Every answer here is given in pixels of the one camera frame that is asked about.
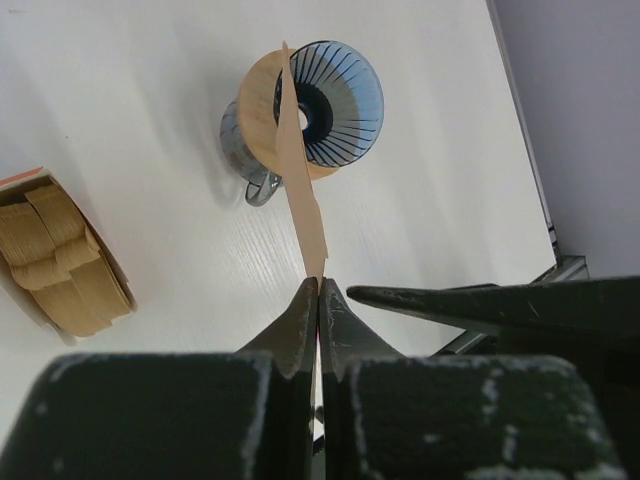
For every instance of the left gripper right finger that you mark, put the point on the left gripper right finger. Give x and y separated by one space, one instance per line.
343 336

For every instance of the single brown coffee filter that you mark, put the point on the single brown coffee filter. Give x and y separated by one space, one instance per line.
301 199

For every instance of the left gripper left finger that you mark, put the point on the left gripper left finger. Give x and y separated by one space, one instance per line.
285 349

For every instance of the blue glass dripper cone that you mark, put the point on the blue glass dripper cone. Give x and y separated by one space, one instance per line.
341 97

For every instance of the glass coffee carafe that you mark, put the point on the glass coffee carafe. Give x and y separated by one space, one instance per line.
262 183

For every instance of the wooden dripper ring holder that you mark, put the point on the wooden dripper ring holder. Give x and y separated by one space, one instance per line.
255 110

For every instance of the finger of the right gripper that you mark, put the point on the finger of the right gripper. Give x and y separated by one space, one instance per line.
602 312

